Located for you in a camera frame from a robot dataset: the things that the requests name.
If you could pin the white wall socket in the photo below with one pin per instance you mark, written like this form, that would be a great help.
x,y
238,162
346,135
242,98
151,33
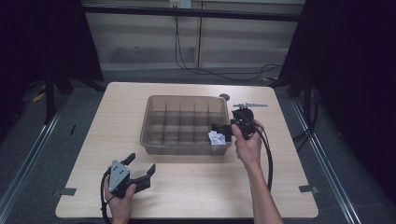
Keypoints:
x,y
180,3

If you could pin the person's left hand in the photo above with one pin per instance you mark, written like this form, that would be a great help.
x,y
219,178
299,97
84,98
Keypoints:
x,y
120,208

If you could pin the white sock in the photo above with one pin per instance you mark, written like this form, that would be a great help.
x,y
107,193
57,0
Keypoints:
x,y
217,139

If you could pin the grey tape piece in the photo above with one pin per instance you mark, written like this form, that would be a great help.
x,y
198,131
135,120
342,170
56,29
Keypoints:
x,y
68,191
308,188

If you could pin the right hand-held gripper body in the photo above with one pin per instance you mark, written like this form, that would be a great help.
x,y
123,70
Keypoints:
x,y
244,119

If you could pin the black metal stand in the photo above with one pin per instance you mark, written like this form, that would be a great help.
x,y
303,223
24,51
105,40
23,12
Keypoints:
x,y
307,93
49,99

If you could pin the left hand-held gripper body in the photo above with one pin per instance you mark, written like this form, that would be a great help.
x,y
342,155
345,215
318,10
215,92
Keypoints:
x,y
118,174

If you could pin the aluminium floor rail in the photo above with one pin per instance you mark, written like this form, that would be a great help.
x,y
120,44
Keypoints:
x,y
327,168
28,161

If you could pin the grey translucent divided storage box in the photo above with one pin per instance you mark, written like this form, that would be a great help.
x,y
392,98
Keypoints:
x,y
183,127

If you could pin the dark curtain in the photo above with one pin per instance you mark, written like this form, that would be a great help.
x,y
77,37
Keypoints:
x,y
37,40
358,77

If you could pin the yellow floor tape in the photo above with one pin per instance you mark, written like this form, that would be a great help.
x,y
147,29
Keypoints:
x,y
39,97
269,79

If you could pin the person's right hand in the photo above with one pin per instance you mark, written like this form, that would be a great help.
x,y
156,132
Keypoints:
x,y
250,151

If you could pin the black floor tape strip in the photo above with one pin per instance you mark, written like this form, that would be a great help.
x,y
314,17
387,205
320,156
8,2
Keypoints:
x,y
73,129

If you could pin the black round table grommet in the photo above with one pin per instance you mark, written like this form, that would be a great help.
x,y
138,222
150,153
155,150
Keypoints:
x,y
225,96

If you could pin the black horizontal bar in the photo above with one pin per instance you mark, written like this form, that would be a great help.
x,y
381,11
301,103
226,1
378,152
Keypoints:
x,y
186,13

